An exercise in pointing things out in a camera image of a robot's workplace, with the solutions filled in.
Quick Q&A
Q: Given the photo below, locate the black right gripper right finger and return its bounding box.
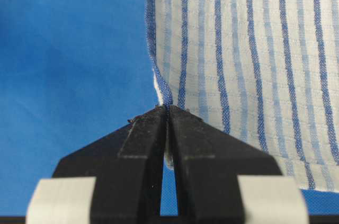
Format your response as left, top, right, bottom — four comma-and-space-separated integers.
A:
168, 105, 309, 224

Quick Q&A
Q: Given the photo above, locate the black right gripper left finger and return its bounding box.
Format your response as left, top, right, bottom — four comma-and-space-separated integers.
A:
26, 104, 169, 224

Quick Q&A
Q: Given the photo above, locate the blue striped white towel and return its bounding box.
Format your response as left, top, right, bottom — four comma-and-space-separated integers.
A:
145, 0, 338, 192

